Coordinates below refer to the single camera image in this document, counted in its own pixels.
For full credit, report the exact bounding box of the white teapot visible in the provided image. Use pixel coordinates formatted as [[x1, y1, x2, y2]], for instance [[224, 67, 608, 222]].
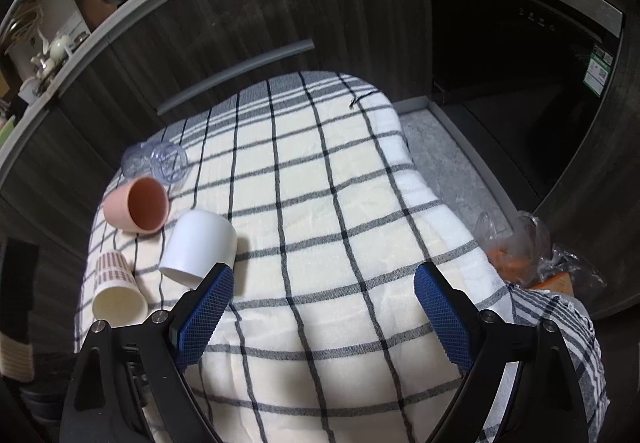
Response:
[[31, 34, 76, 66]]

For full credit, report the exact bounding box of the cream patterned paper cup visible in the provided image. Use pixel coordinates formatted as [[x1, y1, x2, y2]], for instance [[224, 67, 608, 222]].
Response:
[[91, 251, 149, 328]]

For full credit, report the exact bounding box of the green sticker label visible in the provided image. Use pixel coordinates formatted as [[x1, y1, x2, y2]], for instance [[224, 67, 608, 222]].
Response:
[[582, 44, 615, 98]]

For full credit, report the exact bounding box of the clear plastic cup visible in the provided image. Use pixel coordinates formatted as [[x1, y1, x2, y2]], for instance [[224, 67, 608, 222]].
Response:
[[121, 141, 189, 186]]

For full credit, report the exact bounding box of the clear plastic bag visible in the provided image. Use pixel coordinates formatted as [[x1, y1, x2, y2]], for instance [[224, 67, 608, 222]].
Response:
[[472, 210, 608, 296]]

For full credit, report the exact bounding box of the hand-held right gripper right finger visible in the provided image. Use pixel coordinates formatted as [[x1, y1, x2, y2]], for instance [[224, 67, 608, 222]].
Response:
[[413, 261, 589, 443]]

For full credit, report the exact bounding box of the white cup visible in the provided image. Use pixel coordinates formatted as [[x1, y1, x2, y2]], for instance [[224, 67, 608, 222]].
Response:
[[158, 209, 238, 286]]

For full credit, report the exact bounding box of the white checkered blanket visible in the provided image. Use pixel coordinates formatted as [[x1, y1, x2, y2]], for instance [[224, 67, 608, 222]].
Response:
[[74, 71, 610, 443]]

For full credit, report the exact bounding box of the grey cabinet handle bar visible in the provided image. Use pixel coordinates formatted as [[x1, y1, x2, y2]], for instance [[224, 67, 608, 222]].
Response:
[[156, 40, 314, 116]]

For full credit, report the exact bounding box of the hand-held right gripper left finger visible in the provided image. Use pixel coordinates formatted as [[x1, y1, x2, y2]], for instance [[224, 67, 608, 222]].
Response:
[[59, 261, 235, 443]]

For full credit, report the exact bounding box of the black and beige cloth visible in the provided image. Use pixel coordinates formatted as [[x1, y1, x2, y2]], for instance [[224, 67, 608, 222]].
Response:
[[0, 239, 40, 380]]

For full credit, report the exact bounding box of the pink cup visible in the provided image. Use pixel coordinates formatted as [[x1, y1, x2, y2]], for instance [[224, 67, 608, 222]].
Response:
[[103, 176, 171, 236]]

